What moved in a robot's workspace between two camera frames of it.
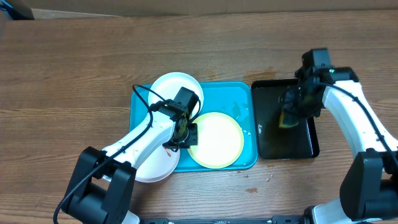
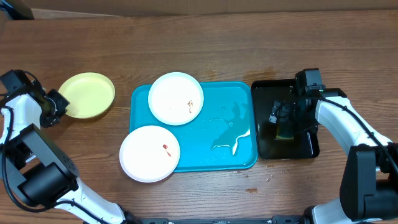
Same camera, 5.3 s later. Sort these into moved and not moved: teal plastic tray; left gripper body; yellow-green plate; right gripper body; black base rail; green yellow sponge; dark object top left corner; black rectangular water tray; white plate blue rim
Moved: left gripper body; yellow-green plate; green yellow sponge; right gripper body
Not moved: white plate blue rim; black rectangular water tray; black base rail; teal plastic tray; dark object top left corner
